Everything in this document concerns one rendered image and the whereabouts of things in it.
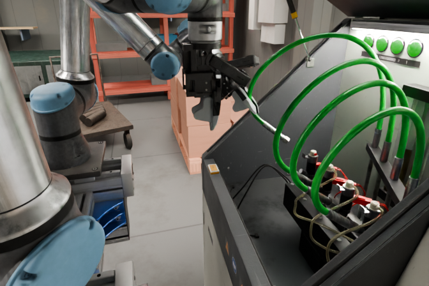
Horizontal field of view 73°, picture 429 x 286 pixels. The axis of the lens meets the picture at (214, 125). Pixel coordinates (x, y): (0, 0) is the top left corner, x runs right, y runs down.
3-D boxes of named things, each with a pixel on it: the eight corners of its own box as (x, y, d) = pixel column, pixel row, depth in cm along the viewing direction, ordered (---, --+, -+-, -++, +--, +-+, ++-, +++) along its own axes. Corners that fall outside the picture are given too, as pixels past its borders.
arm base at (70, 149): (32, 173, 83) (23, 142, 79) (46, 150, 97) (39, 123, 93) (88, 166, 87) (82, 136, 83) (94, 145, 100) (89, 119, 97)
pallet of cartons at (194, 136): (239, 119, 420) (241, 63, 390) (275, 166, 294) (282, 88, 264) (171, 124, 404) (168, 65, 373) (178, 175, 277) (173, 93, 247)
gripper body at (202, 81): (182, 91, 71) (180, 40, 66) (216, 89, 72) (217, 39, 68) (186, 100, 64) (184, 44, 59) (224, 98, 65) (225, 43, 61)
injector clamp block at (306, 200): (281, 221, 95) (285, 182, 89) (308, 217, 97) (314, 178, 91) (345, 323, 64) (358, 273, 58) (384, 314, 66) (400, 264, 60)
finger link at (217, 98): (209, 111, 70) (209, 76, 67) (216, 111, 71) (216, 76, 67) (213, 118, 66) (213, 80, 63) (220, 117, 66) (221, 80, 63)
